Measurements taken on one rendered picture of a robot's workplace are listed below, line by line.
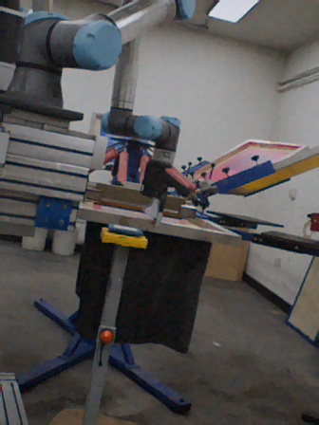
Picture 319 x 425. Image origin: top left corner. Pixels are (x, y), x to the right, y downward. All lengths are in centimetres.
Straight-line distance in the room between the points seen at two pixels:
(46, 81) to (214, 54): 546
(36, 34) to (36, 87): 13
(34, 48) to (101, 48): 18
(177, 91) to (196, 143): 69
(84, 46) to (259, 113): 562
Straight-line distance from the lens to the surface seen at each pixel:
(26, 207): 139
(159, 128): 160
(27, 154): 134
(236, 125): 669
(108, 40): 130
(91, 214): 168
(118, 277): 152
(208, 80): 666
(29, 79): 135
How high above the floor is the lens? 114
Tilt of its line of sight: 4 degrees down
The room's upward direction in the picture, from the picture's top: 11 degrees clockwise
